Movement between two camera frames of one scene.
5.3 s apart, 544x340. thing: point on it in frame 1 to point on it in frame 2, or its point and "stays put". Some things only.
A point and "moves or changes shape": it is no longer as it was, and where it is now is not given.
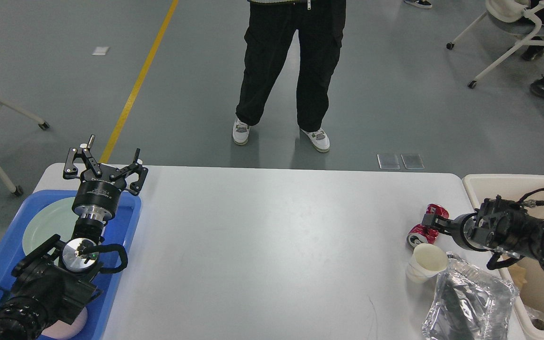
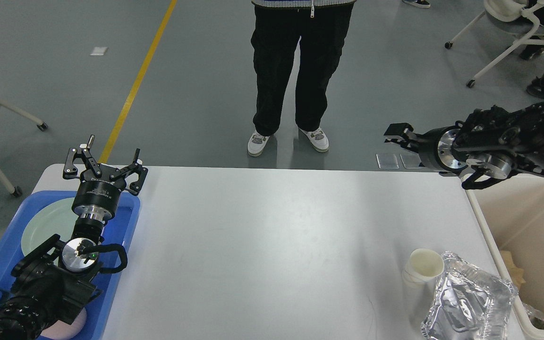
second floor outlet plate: x=388 y=161 stays put
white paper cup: x=426 y=261 moves or changes shape
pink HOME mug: x=59 y=330 stays put
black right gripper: x=460 y=228 to x=434 y=146
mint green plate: x=57 y=218 stays put
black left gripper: x=97 y=196 stays put
